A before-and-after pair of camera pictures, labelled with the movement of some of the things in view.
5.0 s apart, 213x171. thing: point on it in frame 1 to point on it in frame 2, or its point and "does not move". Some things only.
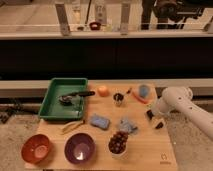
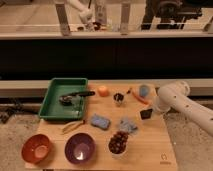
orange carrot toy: [140, 98] does not move
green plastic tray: [52, 110] does not move
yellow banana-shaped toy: [72, 125] does not move
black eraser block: [150, 115] to [146, 114]
